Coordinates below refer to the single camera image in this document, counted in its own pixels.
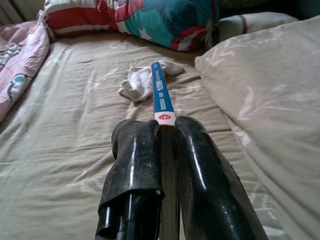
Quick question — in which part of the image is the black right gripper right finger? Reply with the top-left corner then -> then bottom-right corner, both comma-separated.
173,116 -> 270,240

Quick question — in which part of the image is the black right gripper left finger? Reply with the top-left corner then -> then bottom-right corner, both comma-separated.
96,119 -> 166,240

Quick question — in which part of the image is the colourful comic book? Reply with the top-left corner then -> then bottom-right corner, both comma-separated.
150,61 -> 182,240

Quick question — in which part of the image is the pink cartoon blanket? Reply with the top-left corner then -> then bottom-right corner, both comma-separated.
0,9 -> 51,123

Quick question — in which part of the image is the white sock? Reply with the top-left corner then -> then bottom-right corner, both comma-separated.
118,59 -> 185,103

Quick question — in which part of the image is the beige floral bed sheet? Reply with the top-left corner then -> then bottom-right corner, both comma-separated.
0,31 -> 291,240

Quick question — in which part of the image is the large beige floral pillow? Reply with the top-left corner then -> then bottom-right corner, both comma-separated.
194,14 -> 320,240

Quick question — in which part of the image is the red blue striped bolster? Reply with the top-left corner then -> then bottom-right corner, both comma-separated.
43,0 -> 221,53

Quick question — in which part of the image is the small beige striped pillow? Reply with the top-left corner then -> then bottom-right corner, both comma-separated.
216,11 -> 300,46

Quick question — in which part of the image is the grey pleated curtain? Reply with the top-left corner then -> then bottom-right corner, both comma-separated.
0,0 -> 46,26

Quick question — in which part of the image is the dark grey upholstered headboard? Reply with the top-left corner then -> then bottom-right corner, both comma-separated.
219,0 -> 320,22

